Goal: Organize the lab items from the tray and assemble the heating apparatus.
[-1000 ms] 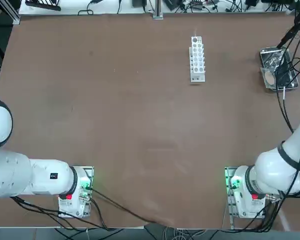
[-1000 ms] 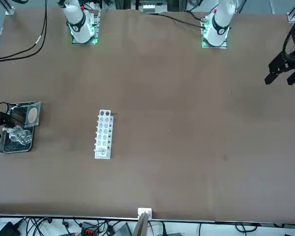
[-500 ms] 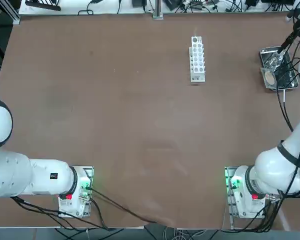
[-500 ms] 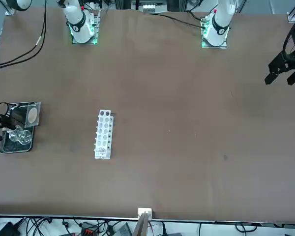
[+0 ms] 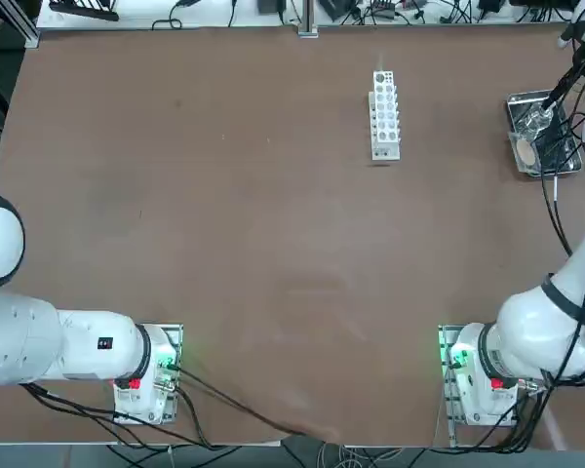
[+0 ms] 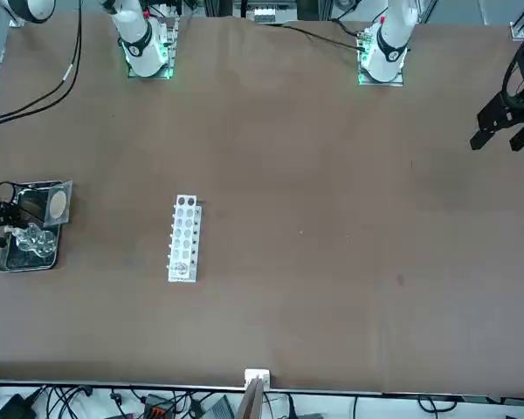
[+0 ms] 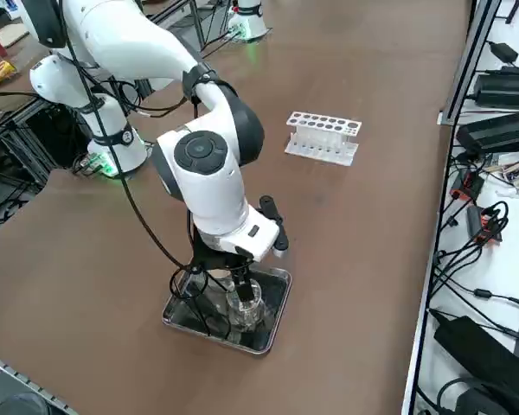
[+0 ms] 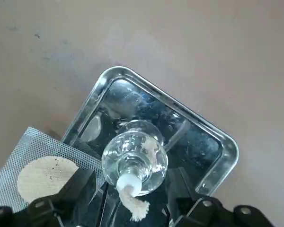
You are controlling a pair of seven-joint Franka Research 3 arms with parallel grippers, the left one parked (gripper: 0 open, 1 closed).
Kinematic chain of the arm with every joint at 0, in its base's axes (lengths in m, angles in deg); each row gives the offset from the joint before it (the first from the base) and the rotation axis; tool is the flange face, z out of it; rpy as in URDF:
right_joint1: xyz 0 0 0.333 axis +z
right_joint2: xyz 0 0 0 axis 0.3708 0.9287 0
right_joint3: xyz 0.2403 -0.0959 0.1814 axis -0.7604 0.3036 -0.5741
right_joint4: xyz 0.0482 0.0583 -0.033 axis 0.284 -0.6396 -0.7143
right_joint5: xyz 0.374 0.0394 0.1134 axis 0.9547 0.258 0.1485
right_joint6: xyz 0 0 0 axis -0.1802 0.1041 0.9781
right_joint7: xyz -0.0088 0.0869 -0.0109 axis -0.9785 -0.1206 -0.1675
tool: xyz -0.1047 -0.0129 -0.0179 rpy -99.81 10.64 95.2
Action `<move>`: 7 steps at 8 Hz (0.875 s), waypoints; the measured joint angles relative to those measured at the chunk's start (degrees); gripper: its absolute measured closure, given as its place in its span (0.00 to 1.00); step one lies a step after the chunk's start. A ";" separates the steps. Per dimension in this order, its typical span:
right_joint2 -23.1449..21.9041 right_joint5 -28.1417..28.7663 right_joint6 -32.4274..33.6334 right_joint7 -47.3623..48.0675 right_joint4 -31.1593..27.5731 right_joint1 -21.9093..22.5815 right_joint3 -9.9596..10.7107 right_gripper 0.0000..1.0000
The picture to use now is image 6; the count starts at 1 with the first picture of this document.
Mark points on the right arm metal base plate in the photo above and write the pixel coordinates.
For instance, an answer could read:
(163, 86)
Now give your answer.
(171, 52)

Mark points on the aluminium profile post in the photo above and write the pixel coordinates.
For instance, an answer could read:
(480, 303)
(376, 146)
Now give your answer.
(255, 379)

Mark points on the grey power adapter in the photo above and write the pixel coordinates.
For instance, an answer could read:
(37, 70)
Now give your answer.
(218, 408)

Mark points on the white connector block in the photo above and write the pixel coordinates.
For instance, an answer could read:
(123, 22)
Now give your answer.
(264, 15)

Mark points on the shiny steel tray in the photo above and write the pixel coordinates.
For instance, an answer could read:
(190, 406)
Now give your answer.
(26, 262)

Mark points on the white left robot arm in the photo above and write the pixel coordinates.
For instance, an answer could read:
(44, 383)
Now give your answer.
(390, 43)

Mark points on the clear glass flask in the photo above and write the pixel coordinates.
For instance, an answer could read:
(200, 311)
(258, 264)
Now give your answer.
(35, 240)

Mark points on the orange and black device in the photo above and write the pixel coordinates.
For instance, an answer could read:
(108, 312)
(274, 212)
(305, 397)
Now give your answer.
(157, 405)

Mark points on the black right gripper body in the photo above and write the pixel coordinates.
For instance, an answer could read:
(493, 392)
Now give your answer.
(4, 214)

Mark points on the white test tube rack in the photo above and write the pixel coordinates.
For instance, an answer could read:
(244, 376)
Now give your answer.
(183, 276)

